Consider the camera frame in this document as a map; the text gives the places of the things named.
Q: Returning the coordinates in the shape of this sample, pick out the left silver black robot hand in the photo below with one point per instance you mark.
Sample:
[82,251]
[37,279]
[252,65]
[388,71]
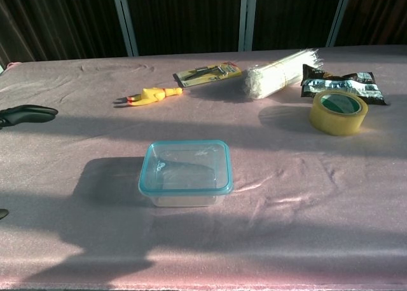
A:
[28,113]

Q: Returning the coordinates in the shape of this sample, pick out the clear lid with blue rim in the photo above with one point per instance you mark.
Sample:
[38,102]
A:
[186,167]

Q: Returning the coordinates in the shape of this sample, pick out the clear plastic container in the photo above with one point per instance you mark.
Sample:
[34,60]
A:
[187,202]

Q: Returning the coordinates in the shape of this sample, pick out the yellow rubber chicken toy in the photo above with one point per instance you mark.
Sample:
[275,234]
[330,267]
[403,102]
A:
[149,95]

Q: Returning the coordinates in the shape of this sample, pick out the yellow tool blister pack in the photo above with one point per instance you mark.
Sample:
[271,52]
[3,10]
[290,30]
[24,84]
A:
[206,72]

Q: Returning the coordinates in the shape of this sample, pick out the white plastic straw bundle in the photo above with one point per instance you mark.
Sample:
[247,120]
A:
[273,76]

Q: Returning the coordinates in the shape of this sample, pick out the pink foam table cover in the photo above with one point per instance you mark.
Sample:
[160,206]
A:
[286,192]

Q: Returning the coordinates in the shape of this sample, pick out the yellow packing tape roll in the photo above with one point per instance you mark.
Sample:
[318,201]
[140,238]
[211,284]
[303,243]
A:
[337,119]

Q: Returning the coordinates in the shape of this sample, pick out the dark snack packet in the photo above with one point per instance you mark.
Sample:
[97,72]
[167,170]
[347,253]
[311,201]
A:
[346,83]

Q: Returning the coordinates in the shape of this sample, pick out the grey window frame post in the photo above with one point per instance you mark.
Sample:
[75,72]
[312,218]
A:
[338,17]
[125,21]
[247,17]

